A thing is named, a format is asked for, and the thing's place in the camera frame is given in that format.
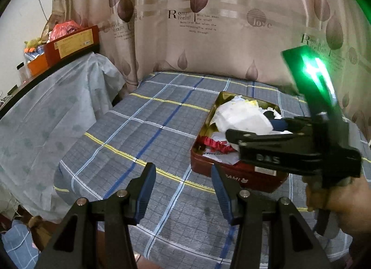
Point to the red fabric pouch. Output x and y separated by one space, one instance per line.
215 145

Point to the white yellow mesh cloth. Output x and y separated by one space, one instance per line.
242 115

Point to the grey plaid table cloth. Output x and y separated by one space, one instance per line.
183 226

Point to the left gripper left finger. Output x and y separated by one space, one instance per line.
96 234

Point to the printed wet wipe packet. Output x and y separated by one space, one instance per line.
229 158

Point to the red yellow cardboard box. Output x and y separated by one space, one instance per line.
61 49

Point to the red plastic bag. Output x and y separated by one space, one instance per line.
63 29

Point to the beige leaf print curtain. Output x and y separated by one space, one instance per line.
237 38

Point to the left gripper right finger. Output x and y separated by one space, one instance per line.
291 242

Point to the translucent plastic cover sheet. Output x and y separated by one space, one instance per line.
46 122

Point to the red gold tin tray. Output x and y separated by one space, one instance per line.
248 176

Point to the person's right hand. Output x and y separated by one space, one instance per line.
351 203

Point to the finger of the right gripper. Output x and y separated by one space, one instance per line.
292 124
239 137

